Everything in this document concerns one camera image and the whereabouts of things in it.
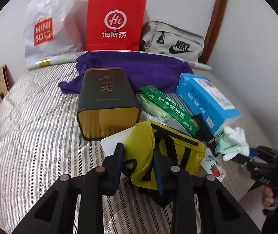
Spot white foam block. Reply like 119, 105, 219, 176
100, 126, 135, 156

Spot yellow black pouch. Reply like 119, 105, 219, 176
123, 121, 205, 190

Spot green lanyard strap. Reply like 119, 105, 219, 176
139, 84, 219, 156

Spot green wet wipes pack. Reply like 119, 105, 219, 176
137, 94, 172, 123

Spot right hand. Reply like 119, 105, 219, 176
263, 186, 278, 207

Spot blue tissue box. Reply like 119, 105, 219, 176
176, 73, 241, 136

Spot dark green tea tin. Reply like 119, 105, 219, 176
77, 68, 140, 141

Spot purple towel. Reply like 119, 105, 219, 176
58, 51, 193, 95

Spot rolled white poster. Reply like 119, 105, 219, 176
25, 50, 212, 71

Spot grey Nike bag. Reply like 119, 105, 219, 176
140, 21, 204, 62

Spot red paper shopping bag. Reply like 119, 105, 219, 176
86, 0, 146, 51

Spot white Miniso plastic bag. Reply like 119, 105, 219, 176
23, 0, 83, 65

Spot brown wooden door frame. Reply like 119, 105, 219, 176
199, 0, 228, 64

